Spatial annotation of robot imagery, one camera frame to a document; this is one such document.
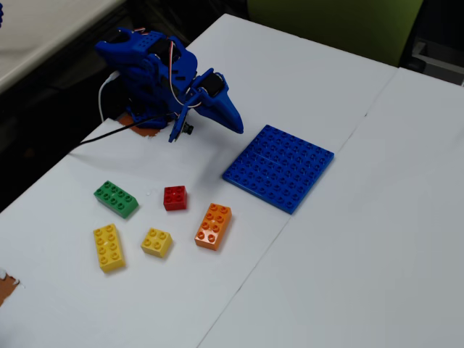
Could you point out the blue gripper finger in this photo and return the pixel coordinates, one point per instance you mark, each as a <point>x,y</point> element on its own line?
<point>226,114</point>

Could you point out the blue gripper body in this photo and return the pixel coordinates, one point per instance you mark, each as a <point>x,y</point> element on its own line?
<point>222,102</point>

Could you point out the yellow 2x2 block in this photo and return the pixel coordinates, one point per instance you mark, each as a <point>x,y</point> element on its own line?
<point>156,243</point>

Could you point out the brown patch under robot base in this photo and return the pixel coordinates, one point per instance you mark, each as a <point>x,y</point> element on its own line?
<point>145,132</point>

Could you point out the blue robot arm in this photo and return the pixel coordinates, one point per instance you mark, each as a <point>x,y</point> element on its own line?
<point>145,72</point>

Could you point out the red 2x2 block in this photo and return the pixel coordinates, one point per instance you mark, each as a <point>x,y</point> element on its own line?
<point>175,198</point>

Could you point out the orange 2x4 block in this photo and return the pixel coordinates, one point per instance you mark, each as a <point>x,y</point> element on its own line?
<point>213,227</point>

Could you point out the green 2x4 block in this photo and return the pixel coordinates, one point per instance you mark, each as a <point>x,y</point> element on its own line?
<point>116,199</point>

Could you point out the yellow 2x4 block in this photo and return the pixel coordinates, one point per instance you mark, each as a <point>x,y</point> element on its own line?
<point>108,248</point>

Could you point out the white background table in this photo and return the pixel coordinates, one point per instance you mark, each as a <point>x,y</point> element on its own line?
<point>40,32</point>

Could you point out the small blue object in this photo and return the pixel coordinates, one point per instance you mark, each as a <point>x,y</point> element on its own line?
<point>1,18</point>

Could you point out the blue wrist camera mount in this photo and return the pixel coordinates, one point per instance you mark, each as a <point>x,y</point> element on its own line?
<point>180,125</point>

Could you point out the blue 8x8 base plate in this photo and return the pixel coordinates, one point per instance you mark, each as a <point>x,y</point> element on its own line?
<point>279,168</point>

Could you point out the grey metal frame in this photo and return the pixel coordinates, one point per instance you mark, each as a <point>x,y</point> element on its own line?
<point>435,58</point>

